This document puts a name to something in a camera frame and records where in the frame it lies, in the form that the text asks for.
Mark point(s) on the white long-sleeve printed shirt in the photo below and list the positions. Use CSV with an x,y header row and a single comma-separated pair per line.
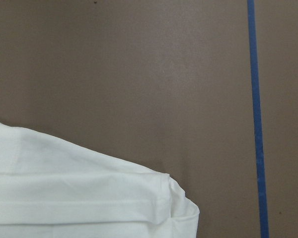
x,y
51,188

